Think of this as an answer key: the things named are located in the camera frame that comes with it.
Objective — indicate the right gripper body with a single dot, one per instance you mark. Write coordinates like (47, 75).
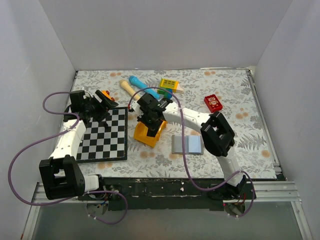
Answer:
(146, 119)

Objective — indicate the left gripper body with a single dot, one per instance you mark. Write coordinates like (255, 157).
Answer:
(96, 109)

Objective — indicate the grey card holder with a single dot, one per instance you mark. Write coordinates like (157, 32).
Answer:
(193, 145)

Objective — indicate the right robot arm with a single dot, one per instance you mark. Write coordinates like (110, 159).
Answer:
(217, 137)

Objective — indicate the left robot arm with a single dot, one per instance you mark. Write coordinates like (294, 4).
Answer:
(60, 173)

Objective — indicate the orange toy car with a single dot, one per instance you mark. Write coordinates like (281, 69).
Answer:
(107, 94)

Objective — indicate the cream wooden pin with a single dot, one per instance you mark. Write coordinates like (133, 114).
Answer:
(126, 86)

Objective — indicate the black white chessboard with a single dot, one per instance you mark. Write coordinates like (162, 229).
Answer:
(100, 144)

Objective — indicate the colourful block house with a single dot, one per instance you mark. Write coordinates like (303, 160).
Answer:
(169, 84)

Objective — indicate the red owl block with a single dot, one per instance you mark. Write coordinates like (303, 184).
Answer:
(213, 103)

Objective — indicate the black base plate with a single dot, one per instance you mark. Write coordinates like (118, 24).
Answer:
(170, 193)

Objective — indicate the aluminium frame rail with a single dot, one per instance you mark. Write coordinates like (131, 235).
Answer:
(276, 214)

